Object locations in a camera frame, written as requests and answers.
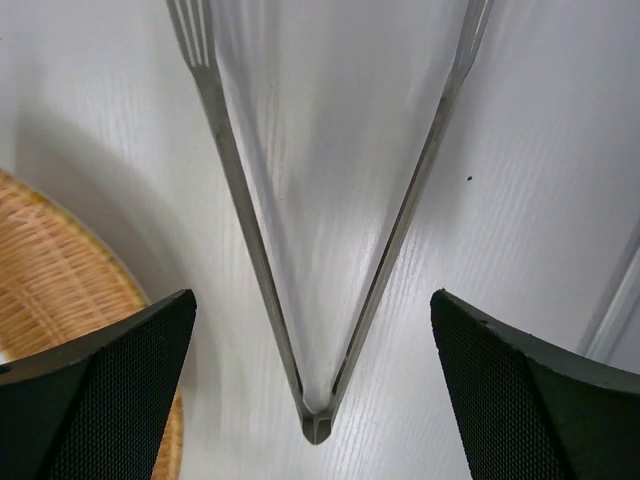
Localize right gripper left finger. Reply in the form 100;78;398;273
1;289;196;479

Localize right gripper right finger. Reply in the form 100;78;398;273
430;289;639;479

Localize metal tongs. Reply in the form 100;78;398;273
167;1;492;445

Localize fish-shaped woven basket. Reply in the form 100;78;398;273
1;173;184;479

